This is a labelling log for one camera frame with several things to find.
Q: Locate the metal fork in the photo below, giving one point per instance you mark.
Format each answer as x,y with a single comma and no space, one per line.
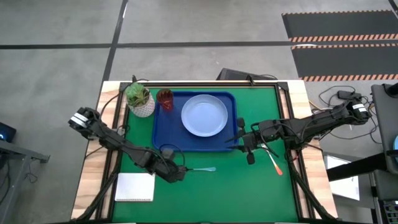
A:
273,160

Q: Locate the green table mat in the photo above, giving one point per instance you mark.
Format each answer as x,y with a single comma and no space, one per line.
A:
217,193

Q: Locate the grey desk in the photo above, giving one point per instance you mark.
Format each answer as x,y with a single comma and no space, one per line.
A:
15,152

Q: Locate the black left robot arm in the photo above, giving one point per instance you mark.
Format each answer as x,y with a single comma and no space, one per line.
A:
109,140

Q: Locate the white paper sheet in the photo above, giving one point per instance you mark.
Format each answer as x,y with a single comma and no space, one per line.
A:
345,186

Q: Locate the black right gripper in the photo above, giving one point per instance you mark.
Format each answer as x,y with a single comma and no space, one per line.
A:
255,140

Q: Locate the white spiral notepad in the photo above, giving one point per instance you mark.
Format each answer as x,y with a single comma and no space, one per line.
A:
135,186

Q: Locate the orange faceted cup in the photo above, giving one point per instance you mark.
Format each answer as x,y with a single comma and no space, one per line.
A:
164,99

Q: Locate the black power adapter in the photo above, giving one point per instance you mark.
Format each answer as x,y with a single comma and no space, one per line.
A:
345,94

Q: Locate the black hazard-striped floor mat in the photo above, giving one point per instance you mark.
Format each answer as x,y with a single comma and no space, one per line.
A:
345,60
339,25

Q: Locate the blue plastic tray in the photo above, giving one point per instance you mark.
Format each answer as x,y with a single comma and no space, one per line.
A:
168,137

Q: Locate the blue round plate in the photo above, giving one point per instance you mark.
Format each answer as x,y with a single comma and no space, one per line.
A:
203,115

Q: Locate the black box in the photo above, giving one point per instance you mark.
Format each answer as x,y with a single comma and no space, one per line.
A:
233,74

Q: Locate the black aluminium table frame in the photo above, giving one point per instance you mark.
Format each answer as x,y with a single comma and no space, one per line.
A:
217,84

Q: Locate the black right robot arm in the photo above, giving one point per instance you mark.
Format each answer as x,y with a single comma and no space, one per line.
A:
323,119

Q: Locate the succulent in white patterned pot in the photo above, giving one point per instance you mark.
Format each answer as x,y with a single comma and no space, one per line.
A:
141,105

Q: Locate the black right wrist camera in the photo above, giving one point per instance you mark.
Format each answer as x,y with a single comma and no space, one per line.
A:
270,127

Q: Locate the metal spoon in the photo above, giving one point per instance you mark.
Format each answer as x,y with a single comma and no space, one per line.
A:
205,169

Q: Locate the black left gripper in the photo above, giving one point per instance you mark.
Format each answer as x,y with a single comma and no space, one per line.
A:
171,174

